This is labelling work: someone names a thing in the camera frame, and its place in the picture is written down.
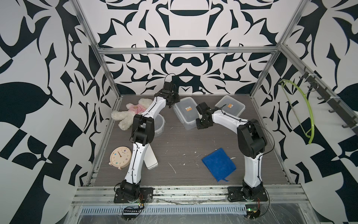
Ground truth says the white rectangular box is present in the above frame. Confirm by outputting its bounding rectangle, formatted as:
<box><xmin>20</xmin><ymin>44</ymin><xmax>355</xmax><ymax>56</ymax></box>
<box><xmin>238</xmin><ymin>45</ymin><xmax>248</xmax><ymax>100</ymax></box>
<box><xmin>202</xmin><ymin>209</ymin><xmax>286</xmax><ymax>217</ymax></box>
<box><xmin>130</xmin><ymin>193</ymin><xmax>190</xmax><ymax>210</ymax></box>
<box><xmin>144</xmin><ymin>144</ymin><xmax>158</xmax><ymax>170</ymax></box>

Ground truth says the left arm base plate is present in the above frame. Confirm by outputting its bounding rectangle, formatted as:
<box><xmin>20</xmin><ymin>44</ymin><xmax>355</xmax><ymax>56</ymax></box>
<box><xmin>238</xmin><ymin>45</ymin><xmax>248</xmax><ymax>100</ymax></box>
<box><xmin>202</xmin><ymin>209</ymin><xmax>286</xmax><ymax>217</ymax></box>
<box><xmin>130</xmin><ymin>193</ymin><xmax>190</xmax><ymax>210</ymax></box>
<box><xmin>113</xmin><ymin>187</ymin><xmax>154</xmax><ymax>203</ymax></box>

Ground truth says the green clothes hanger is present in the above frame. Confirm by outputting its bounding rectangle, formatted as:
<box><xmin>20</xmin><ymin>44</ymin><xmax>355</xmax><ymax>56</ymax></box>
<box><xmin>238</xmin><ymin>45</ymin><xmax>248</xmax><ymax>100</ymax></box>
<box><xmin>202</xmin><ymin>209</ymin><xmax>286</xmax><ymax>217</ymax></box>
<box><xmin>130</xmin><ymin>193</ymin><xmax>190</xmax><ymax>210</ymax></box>
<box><xmin>279</xmin><ymin>79</ymin><xmax>316</xmax><ymax>145</ymax></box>

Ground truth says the blue cleaning cloth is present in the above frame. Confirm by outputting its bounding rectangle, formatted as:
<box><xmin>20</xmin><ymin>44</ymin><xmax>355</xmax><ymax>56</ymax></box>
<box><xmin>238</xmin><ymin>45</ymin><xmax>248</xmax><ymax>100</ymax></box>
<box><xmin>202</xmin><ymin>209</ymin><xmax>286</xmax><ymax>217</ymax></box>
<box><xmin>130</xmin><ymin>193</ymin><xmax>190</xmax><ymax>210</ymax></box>
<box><xmin>202</xmin><ymin>148</ymin><xmax>236</xmax><ymax>182</ymax></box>

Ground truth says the pink round alarm clock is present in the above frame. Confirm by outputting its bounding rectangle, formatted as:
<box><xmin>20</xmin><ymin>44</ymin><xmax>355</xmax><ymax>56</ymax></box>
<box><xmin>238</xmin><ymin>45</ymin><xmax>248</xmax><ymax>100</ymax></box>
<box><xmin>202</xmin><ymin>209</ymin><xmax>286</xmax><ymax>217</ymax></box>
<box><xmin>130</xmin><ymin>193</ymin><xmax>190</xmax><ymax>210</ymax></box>
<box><xmin>109</xmin><ymin>147</ymin><xmax>131</xmax><ymax>170</ymax></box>

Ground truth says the aluminium frame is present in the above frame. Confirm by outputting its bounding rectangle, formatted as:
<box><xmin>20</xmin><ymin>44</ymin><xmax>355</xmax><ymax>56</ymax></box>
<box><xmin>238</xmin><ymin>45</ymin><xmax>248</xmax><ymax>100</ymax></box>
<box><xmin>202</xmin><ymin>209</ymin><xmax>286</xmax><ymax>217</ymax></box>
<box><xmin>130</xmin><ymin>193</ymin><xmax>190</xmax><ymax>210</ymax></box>
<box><xmin>75</xmin><ymin>1</ymin><xmax>358</xmax><ymax>224</ymax></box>

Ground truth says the round clear container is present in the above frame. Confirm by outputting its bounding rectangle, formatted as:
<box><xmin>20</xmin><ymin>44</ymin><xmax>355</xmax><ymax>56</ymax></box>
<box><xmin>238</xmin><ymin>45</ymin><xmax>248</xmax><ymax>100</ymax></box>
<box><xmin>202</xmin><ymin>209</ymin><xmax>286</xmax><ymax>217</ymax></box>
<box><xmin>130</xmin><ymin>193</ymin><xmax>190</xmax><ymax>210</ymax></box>
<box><xmin>154</xmin><ymin>114</ymin><xmax>166</xmax><ymax>137</ymax></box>

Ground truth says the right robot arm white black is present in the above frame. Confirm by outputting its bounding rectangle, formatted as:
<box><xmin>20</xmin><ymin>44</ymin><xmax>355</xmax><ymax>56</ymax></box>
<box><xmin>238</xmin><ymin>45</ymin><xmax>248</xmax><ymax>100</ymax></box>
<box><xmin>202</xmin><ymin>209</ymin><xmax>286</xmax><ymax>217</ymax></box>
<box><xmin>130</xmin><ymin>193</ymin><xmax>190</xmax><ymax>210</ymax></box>
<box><xmin>196</xmin><ymin>102</ymin><xmax>267</xmax><ymax>191</ymax></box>

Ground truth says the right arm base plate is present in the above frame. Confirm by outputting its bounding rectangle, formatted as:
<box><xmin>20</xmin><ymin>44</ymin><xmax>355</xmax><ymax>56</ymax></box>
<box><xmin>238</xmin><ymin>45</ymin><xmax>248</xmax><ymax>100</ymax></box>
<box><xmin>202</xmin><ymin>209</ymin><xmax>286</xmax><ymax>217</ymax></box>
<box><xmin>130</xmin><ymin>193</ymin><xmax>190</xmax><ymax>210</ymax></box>
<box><xmin>227</xmin><ymin>185</ymin><xmax>269</xmax><ymax>202</ymax></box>

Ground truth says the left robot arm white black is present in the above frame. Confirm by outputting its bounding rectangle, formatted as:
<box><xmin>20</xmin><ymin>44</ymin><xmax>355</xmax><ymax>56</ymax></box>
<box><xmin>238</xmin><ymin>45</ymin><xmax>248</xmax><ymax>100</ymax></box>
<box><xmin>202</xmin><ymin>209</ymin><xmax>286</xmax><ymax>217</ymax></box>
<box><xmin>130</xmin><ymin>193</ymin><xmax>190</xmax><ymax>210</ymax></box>
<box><xmin>120</xmin><ymin>81</ymin><xmax>180</xmax><ymax>201</ymax></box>

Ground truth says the black wall hook rack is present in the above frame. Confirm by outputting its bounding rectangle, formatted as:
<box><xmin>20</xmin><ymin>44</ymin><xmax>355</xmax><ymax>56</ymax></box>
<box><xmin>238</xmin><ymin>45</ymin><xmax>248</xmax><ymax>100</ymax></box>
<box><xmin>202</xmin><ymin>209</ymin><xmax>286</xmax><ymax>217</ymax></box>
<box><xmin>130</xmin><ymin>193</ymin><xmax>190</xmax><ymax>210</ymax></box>
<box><xmin>300</xmin><ymin>66</ymin><xmax>358</xmax><ymax>135</ymax></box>

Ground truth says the clear rectangular lunch box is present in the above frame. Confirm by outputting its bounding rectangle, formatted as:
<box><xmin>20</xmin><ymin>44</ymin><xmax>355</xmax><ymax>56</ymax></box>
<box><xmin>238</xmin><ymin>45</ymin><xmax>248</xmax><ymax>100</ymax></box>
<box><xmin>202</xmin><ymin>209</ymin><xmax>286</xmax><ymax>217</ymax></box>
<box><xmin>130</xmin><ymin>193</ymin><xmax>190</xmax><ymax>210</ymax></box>
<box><xmin>173</xmin><ymin>97</ymin><xmax>199</xmax><ymax>130</ymax></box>
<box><xmin>215</xmin><ymin>96</ymin><xmax>246</xmax><ymax>117</ymax></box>

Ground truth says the white teddy bear pink shirt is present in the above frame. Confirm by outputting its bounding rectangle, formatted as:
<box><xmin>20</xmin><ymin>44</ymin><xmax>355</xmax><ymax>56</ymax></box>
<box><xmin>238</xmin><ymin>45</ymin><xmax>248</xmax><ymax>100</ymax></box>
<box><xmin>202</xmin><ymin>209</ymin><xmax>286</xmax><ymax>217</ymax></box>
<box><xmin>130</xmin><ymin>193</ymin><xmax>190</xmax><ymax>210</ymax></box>
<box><xmin>111</xmin><ymin>98</ymin><xmax>153</xmax><ymax>131</ymax></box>

